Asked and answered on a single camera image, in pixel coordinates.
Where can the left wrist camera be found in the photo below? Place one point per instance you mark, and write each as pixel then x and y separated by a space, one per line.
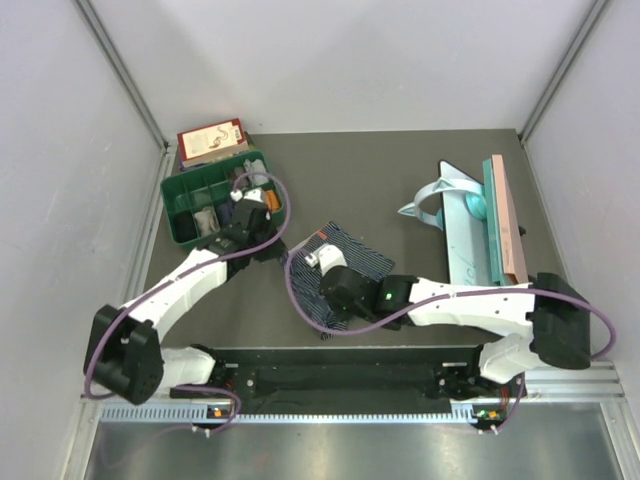
pixel 255 194

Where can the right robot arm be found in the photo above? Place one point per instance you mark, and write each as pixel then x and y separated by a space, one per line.
pixel 541 323

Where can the grey rolled sock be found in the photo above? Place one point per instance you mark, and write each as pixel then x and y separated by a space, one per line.
pixel 256 170

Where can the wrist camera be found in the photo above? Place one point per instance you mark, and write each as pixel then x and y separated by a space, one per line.
pixel 325 258
pixel 255 194

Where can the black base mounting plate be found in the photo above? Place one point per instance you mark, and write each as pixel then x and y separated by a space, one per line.
pixel 431 372

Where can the red and cream book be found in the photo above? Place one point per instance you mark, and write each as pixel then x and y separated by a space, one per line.
pixel 212 143

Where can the beige rolled sock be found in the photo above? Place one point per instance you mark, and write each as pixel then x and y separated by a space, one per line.
pixel 206 221

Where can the orange rolled sock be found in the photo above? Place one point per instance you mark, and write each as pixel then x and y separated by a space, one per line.
pixel 273 201

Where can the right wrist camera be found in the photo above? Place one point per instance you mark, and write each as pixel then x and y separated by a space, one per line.
pixel 325 258

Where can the teal and pink book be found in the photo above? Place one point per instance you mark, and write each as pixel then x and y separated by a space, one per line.
pixel 506 254

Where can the brown rolled sock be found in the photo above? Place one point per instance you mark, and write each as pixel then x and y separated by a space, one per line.
pixel 237 179

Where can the green compartment tray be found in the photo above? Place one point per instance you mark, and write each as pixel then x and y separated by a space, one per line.
pixel 207 186

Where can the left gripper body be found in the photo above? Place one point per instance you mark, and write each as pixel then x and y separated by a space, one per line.
pixel 270 252

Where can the navy rolled sock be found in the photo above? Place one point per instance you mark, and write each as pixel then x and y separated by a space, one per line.
pixel 224 212

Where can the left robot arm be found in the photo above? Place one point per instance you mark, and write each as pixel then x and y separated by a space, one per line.
pixel 124 353

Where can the black underwear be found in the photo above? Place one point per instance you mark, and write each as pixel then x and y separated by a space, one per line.
pixel 184 227

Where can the light blue tablet board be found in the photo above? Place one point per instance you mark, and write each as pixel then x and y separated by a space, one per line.
pixel 470 223

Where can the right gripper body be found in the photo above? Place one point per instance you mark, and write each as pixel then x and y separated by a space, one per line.
pixel 349 312

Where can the striped blue boxer shorts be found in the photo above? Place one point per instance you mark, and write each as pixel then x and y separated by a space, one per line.
pixel 303 281

